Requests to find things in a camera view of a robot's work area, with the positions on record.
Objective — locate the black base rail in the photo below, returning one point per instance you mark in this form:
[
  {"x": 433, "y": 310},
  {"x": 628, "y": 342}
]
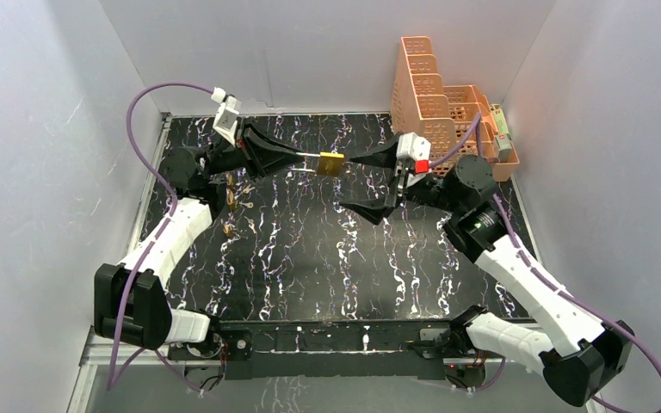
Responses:
[{"x": 421, "y": 348}]

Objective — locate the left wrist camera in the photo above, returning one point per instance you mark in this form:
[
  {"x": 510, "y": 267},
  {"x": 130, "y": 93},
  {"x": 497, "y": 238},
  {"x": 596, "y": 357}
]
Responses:
[{"x": 226, "y": 118}]

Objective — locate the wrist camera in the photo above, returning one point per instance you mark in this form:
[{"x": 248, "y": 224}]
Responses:
[
  {"x": 414, "y": 149},
  {"x": 226, "y": 118}
]

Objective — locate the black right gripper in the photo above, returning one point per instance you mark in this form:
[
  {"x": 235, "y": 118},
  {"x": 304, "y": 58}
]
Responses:
[{"x": 372, "y": 210}]

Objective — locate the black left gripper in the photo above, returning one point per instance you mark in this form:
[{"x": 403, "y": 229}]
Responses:
[{"x": 241, "y": 148}]

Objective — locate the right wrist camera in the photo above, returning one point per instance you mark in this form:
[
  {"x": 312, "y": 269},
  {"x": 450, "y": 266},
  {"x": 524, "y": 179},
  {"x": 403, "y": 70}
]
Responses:
[{"x": 414, "y": 149}]

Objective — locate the small boxes in organizer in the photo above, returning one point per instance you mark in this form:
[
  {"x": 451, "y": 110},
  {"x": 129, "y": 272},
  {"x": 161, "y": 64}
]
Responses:
[{"x": 502, "y": 140}]

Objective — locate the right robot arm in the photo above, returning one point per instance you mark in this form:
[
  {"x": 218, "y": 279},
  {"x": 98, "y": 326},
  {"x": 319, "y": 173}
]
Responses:
[{"x": 574, "y": 351}]

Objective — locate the medium brass padlock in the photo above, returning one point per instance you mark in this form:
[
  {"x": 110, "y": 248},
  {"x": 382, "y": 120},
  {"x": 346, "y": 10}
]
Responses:
[{"x": 231, "y": 193}]

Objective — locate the orange plastic organizer basket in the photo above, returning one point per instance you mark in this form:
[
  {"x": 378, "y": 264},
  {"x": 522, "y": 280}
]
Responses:
[{"x": 423, "y": 104}]

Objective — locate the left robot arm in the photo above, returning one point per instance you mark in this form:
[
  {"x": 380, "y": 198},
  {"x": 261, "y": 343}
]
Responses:
[{"x": 130, "y": 302}]

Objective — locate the large long-shackle brass padlock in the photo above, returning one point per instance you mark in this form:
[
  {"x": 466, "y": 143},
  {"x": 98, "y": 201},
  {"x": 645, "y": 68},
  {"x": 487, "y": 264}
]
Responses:
[{"x": 329, "y": 163}]

